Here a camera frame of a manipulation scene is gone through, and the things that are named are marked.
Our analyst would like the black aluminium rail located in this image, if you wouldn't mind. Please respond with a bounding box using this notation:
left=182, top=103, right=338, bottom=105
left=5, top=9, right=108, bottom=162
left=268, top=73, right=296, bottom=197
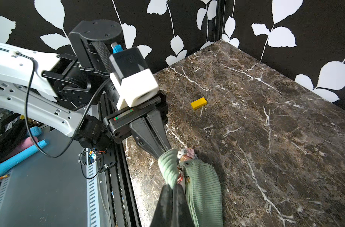
left=97, top=93, right=142, bottom=227

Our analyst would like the yellow block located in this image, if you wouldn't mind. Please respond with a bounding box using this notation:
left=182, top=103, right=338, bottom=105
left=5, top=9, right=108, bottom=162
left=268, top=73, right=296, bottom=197
left=191, top=97, right=207, bottom=110

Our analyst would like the white perforated cable tray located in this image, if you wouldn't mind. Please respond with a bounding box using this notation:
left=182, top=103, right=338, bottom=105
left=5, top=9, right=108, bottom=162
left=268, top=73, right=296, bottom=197
left=86, top=149, right=100, bottom=227

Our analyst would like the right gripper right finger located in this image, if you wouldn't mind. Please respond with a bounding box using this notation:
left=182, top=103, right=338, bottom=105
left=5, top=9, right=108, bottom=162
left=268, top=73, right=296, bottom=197
left=172, top=184, right=195, bottom=227

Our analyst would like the pink handled tool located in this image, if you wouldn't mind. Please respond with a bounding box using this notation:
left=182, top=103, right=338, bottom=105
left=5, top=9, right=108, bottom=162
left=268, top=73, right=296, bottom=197
left=5, top=137, right=34, bottom=159

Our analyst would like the green corduroy bag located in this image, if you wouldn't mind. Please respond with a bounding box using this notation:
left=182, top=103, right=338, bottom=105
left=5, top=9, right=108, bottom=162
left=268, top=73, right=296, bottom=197
left=158, top=149, right=223, bottom=227

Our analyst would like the blue handled tool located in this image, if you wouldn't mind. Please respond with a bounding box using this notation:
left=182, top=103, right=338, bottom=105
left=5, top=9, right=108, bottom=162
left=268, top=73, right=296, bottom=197
left=0, top=126, right=49, bottom=177

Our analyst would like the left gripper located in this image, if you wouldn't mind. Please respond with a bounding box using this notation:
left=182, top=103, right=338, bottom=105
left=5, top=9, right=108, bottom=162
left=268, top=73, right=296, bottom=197
left=103, top=90, right=171, bottom=159

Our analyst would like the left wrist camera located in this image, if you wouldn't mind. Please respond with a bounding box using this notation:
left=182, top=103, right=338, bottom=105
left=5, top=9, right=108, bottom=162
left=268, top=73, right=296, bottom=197
left=110, top=45, right=159, bottom=110

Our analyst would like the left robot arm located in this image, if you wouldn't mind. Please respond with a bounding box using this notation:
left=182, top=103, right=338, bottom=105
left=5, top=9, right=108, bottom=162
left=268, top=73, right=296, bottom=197
left=0, top=19, right=171, bottom=158

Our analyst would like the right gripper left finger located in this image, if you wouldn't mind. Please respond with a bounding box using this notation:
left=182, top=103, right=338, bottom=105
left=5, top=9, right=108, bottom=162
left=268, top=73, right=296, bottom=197
left=150, top=184, right=173, bottom=227

